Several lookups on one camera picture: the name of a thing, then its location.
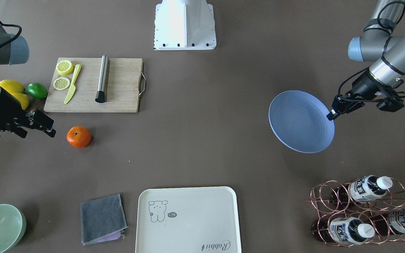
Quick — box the tea bottle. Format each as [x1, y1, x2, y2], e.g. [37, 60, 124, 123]
[329, 175, 393, 208]
[311, 217, 375, 246]
[371, 208, 405, 235]

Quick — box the steel muddler black tip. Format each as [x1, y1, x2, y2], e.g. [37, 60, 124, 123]
[95, 55, 110, 103]

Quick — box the tea bottle back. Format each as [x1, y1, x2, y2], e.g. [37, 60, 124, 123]
[329, 175, 393, 208]
[371, 208, 405, 235]

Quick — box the lower whole lemon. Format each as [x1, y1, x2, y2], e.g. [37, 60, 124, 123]
[0, 79, 25, 94]

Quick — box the blue round plate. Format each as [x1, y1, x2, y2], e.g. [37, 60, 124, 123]
[268, 90, 335, 154]

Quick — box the lemon slice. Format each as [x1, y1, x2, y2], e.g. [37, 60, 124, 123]
[55, 60, 74, 76]
[52, 77, 71, 91]

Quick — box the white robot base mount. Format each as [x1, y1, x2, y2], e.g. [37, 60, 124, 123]
[153, 0, 217, 50]

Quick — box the yellow plastic knife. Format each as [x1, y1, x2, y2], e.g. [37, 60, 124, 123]
[63, 64, 82, 104]

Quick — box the lower lemon slice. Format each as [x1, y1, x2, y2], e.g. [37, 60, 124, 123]
[55, 60, 74, 76]

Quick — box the green lime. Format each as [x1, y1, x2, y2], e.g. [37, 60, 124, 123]
[27, 82, 48, 99]

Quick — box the upper lemon slice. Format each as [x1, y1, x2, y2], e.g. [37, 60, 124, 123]
[52, 77, 71, 91]

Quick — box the cream rabbit tray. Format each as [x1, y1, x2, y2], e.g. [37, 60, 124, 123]
[135, 186, 242, 253]

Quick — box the orange mandarin fruit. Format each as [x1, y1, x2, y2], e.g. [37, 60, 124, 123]
[66, 125, 92, 148]

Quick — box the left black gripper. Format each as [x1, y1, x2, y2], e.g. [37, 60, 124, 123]
[326, 70, 382, 121]

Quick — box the copper wire bottle rack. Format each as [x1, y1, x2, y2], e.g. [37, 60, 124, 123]
[309, 177, 405, 245]

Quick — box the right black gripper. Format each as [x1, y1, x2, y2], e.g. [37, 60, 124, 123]
[0, 92, 56, 138]

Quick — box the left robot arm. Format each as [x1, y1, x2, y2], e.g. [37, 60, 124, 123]
[327, 0, 405, 121]

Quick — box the grey folded cloth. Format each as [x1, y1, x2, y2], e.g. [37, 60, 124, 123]
[80, 193, 128, 246]

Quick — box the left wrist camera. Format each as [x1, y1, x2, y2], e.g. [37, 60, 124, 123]
[377, 87, 405, 112]

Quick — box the wooden cutting board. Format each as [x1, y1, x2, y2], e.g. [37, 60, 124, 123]
[44, 57, 143, 113]

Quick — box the tea bottle front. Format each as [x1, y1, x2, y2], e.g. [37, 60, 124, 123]
[311, 217, 375, 246]

